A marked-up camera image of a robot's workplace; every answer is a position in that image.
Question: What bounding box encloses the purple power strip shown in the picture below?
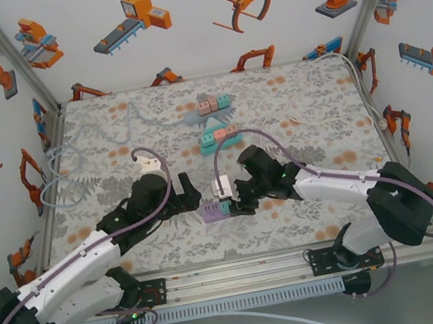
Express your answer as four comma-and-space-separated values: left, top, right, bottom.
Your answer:
200, 199, 234, 225

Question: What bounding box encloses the teal triangular power strip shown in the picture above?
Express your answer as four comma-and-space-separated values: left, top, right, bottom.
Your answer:
194, 111, 247, 158

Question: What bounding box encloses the light blue power cable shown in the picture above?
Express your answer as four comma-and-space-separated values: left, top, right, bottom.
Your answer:
26, 92, 200, 212

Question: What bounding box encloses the light blue power strip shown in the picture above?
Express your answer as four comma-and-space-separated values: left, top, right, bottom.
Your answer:
183, 102, 240, 129

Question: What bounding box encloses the floral table mat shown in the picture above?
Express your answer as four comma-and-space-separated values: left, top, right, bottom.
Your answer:
20, 44, 421, 291

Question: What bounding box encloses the white plastic tube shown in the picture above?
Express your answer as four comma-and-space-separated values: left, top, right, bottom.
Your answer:
209, 288, 355, 324

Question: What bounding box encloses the aluminium frame rail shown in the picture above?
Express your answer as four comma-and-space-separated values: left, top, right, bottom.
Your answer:
12, 222, 433, 324

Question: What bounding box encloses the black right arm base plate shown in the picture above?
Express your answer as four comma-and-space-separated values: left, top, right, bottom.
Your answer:
307, 236, 387, 280

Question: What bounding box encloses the grey slotted cable duct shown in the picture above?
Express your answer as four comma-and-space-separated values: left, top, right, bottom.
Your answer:
76, 276, 348, 324

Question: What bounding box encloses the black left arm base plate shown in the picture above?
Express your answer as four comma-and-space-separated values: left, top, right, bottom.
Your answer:
131, 277, 171, 312

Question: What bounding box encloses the aluminium side rail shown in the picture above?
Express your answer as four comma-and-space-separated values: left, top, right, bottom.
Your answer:
344, 42, 433, 236
8, 104, 96, 294

